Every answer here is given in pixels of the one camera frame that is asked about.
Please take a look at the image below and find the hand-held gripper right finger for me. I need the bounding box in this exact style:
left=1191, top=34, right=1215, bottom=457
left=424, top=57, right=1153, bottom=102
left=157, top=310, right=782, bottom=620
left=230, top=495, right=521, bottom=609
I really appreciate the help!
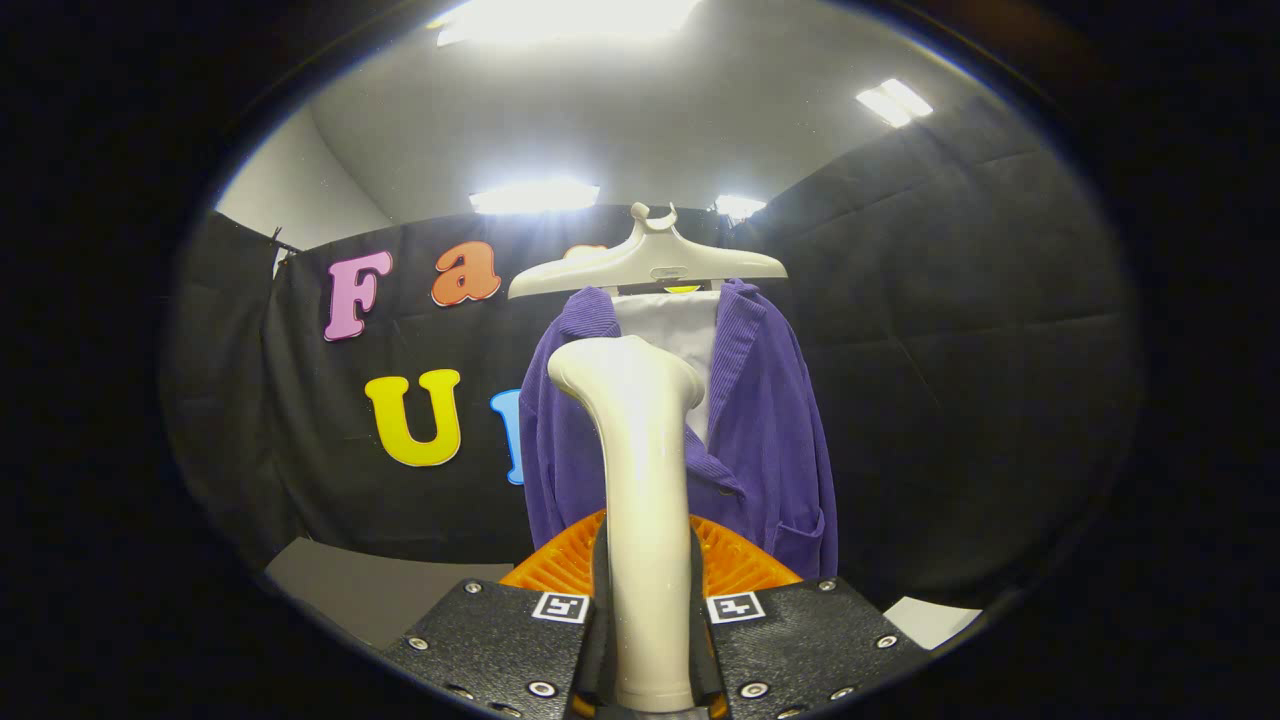
left=690, top=515, right=931, bottom=719

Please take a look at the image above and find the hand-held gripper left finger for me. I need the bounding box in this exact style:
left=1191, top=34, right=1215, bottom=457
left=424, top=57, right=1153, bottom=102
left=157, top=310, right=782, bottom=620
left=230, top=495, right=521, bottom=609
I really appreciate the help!
left=385, top=510, right=612, bottom=719

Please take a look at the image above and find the white garment steamer head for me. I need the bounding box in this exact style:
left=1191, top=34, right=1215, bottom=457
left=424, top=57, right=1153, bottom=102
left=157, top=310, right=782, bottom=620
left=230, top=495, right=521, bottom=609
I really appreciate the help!
left=548, top=336, right=706, bottom=713

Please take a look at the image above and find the purple corduroy jacket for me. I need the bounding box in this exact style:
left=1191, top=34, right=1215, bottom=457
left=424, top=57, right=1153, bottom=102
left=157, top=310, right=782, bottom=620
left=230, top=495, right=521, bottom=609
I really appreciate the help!
left=520, top=279, right=839, bottom=581

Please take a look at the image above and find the white plastic clothes hanger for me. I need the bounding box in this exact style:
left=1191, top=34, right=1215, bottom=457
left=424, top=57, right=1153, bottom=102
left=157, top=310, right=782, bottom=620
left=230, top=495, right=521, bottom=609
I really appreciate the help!
left=508, top=202, right=789, bottom=301

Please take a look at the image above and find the grey table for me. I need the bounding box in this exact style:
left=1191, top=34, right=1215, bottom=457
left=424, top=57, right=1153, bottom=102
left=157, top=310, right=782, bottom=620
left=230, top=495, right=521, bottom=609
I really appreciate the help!
left=265, top=538, right=516, bottom=651

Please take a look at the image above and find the black backdrop cloth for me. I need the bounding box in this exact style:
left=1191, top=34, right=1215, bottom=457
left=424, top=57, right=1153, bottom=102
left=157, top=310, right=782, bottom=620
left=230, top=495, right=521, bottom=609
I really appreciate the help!
left=165, top=95, right=1141, bottom=609

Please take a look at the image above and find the double ceiling light panel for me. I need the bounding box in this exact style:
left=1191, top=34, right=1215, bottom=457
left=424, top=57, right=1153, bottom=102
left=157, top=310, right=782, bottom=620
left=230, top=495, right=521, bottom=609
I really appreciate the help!
left=856, top=78, right=934, bottom=128

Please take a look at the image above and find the large ceiling light panel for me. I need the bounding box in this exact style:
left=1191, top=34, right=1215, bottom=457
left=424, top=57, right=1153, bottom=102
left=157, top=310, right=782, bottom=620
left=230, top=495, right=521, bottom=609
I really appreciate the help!
left=430, top=0, right=701, bottom=46

